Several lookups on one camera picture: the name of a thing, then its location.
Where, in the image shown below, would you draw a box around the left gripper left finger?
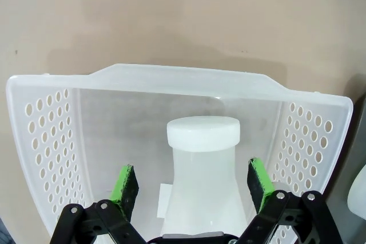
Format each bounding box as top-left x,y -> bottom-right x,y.
50,164 -> 147,244

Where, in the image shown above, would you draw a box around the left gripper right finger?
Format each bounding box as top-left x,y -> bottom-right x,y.
236,157 -> 343,244

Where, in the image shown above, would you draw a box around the white plastic conical flask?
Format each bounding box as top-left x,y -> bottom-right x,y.
160,114 -> 248,236
347,166 -> 366,219

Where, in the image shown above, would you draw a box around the white perforated plastic basket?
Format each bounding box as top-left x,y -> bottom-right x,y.
5,63 -> 355,244

